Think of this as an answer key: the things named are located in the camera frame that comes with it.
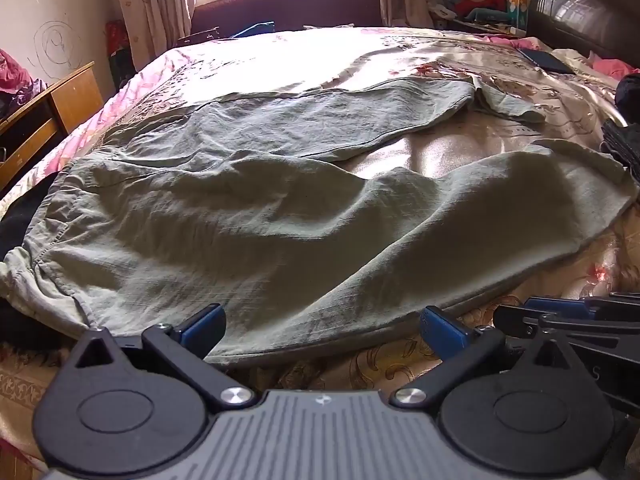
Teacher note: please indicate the black phone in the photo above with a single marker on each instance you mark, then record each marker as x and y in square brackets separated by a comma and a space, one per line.
[547, 61]

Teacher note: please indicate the wooden cabinet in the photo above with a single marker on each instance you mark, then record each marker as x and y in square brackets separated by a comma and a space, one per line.
[65, 105]

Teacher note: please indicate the dark brown headboard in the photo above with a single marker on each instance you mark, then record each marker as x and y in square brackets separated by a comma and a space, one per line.
[580, 5]

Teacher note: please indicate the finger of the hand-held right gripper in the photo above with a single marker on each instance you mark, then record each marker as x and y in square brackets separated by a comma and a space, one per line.
[590, 329]
[560, 307]

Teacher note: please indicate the grey-green pants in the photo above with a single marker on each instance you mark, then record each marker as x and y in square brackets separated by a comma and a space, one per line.
[240, 220]

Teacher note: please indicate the black knitted cloth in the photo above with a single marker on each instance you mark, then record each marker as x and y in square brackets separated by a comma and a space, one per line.
[622, 145]

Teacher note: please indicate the pile of colourful clothes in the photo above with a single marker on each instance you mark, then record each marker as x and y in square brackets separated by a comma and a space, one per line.
[472, 10]

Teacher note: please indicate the pink plastic bag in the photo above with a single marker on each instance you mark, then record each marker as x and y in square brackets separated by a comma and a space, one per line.
[15, 77]

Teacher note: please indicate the blue flat box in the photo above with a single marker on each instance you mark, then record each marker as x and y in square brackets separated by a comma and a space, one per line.
[252, 30]

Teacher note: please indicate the purple upholstered bench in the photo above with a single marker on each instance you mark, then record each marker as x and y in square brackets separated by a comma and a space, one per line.
[285, 7]

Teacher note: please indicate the pink pillow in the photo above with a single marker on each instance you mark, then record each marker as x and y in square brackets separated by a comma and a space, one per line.
[615, 66]

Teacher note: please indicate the red patterned bag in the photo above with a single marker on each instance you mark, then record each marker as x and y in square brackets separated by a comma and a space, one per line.
[117, 55]

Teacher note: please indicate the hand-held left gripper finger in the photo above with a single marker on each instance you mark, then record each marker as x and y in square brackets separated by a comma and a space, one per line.
[440, 331]

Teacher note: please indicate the yellow snack packet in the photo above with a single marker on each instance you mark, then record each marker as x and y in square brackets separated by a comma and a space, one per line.
[516, 0]

